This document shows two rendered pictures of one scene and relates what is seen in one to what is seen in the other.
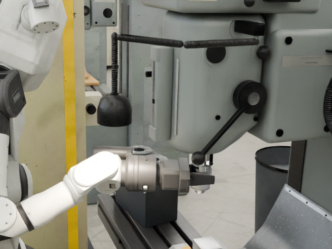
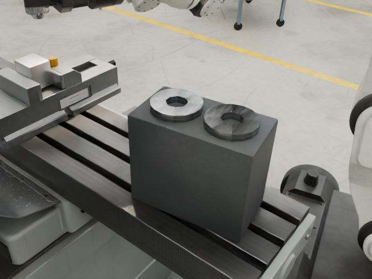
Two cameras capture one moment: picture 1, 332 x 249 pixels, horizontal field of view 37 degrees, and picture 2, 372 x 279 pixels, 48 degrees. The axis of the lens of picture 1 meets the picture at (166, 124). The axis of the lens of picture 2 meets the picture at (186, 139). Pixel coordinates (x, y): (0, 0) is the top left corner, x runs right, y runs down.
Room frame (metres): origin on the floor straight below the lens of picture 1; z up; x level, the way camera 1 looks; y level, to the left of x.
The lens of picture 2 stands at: (2.00, -0.27, 1.50)
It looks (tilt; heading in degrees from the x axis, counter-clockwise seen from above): 36 degrees down; 148
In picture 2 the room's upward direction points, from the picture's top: 3 degrees clockwise
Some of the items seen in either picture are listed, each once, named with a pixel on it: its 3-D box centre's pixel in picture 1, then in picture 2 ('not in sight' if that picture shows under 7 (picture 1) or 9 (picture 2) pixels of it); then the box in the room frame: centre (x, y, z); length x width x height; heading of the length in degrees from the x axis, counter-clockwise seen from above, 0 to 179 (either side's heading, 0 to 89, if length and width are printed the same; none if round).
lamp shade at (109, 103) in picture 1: (114, 107); not in sight; (0.99, 0.11, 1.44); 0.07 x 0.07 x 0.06
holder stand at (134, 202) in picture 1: (145, 183); (200, 158); (1.52, 0.06, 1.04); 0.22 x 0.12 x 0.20; 31
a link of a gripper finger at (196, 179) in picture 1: (201, 180); not in sight; (1.10, -0.09, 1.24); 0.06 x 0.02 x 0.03; 93
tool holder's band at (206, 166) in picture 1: (201, 164); not in sight; (1.13, -0.09, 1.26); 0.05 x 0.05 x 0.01
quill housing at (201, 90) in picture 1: (207, 80); not in sight; (1.13, -0.09, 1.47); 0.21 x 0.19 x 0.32; 22
